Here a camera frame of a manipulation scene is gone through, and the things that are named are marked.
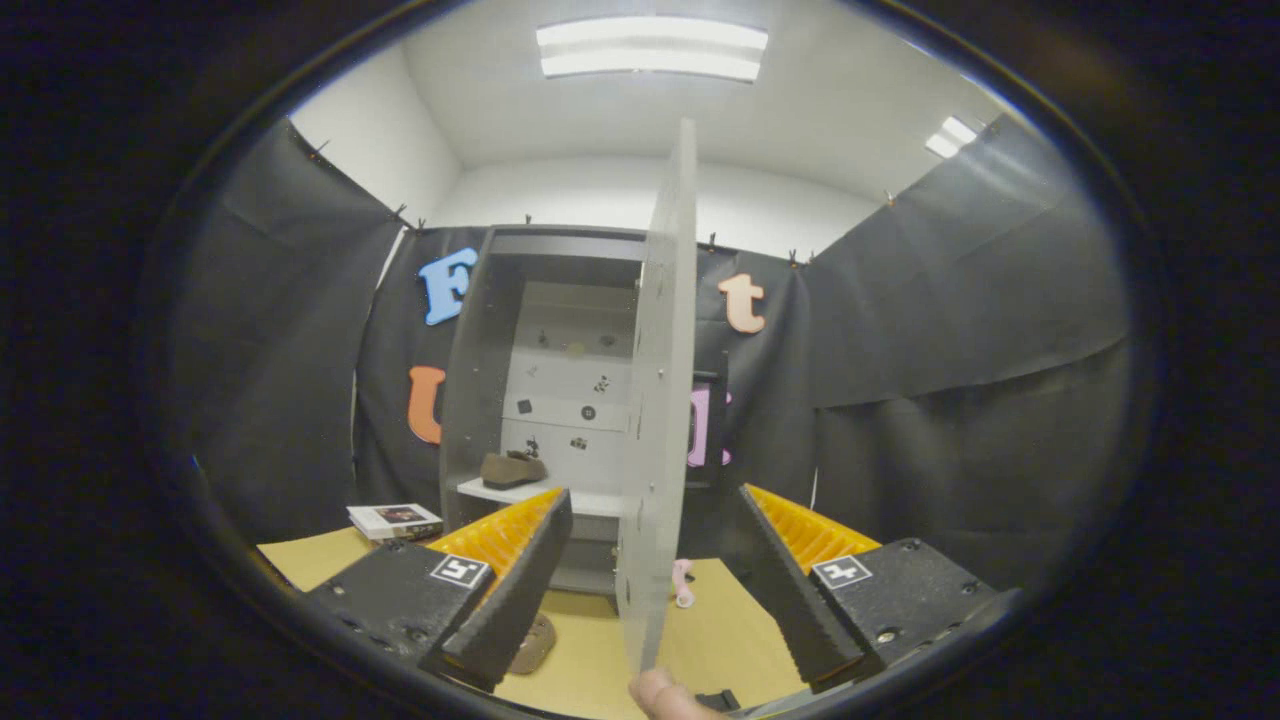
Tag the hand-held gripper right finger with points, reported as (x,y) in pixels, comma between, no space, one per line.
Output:
(790,600)

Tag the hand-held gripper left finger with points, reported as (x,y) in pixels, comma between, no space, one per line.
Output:
(520,590)

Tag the brown fuzzy shoe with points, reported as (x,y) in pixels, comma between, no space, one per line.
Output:
(537,645)
(510,472)

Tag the grey shoe cabinet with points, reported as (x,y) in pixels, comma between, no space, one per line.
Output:
(480,380)

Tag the grey shoe cabinet door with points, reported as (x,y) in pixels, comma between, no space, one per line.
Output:
(660,400)

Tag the green and pink plush toy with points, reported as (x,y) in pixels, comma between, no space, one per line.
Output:
(684,585)

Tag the small black block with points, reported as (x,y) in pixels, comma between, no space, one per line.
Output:
(718,701)

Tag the brown book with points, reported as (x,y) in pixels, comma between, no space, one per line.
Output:
(405,537)

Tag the black backdrop cloth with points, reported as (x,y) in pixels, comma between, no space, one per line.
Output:
(950,350)

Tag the small ceiling light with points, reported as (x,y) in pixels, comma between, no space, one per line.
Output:
(950,137)

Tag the long ceiling light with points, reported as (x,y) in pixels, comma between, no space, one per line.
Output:
(652,48)

